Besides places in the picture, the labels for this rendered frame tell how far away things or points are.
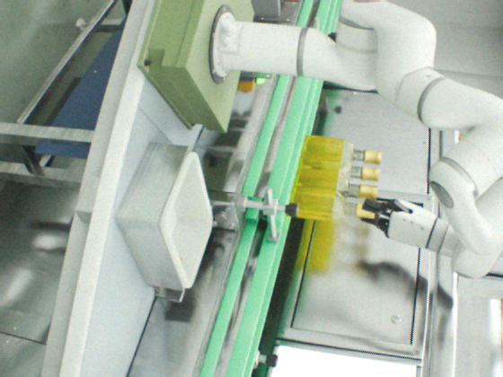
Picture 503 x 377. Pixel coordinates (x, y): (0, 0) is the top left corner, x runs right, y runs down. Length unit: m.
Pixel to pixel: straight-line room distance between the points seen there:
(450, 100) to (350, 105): 0.96
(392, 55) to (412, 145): 0.81
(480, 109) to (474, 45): 6.65
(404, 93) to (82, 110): 0.87
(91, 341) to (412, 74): 0.67
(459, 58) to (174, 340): 6.41
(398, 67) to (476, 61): 6.31
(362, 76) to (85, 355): 0.66
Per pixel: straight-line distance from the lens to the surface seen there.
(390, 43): 0.88
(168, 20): 0.96
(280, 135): 1.25
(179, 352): 1.06
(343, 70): 0.98
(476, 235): 0.87
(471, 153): 0.83
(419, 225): 1.22
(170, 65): 0.91
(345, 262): 1.35
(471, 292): 1.38
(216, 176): 1.16
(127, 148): 0.93
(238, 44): 1.01
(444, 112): 0.84
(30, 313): 1.48
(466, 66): 7.06
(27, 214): 1.69
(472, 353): 1.33
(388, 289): 1.32
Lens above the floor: 1.16
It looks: 12 degrees down
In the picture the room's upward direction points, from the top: 97 degrees clockwise
